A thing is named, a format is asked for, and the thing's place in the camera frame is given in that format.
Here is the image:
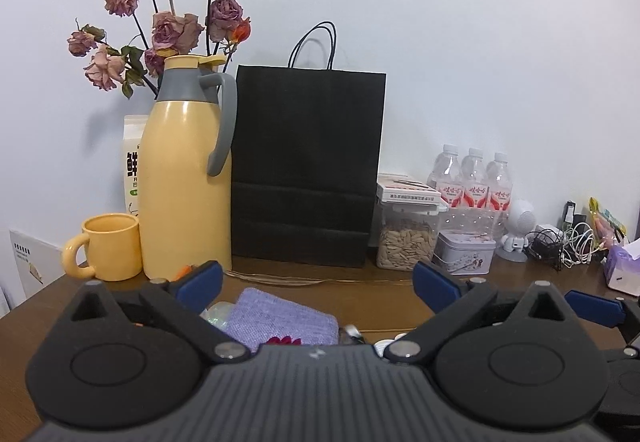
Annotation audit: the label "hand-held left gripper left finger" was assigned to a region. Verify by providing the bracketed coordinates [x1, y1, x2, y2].
[70, 261, 251, 364]

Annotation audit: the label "dried pink roses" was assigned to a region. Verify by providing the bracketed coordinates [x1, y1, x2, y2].
[67, 0, 251, 100]

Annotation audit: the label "clear container of seeds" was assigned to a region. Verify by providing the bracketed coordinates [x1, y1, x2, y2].
[375, 204, 448, 271]

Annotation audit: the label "purple tissue pack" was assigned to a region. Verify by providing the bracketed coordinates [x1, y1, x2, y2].
[602, 239, 640, 297]

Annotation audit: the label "clear crumpled plastic bag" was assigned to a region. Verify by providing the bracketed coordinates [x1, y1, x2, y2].
[200, 301, 236, 327]

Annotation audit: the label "clear water bottle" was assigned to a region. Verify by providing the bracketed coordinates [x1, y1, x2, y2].
[427, 144, 463, 235]
[459, 148, 489, 233]
[486, 152, 515, 239]

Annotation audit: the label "yellow thermos jug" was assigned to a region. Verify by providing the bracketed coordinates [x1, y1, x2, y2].
[137, 54, 238, 281]

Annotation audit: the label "tangle of charging cables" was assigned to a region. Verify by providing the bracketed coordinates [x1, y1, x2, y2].
[527, 217, 608, 270]

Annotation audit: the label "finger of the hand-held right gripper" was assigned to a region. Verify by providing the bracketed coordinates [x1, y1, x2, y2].
[565, 289, 640, 348]

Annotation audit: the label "black paper bag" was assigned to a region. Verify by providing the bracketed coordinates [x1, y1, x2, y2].
[231, 22, 387, 269]

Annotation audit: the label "white milk carton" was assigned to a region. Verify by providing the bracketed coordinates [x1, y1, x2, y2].
[122, 115, 151, 215]

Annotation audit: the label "purple woven pouch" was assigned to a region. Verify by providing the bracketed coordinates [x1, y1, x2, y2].
[220, 287, 341, 353]

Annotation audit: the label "small white flat box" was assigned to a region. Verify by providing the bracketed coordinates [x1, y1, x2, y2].
[376, 174, 441, 207]

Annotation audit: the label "white robot speaker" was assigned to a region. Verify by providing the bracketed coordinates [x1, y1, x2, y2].
[501, 199, 537, 263]

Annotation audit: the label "black charger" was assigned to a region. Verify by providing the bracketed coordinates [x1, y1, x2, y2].
[562, 202, 586, 230]

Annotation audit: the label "yellow mug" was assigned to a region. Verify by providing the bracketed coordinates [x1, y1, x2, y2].
[61, 213, 143, 281]

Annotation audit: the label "printed tin box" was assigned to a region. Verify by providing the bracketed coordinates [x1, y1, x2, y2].
[432, 230, 497, 276]

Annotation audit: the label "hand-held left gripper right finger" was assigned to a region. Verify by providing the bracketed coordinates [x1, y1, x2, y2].
[385, 261, 568, 364]

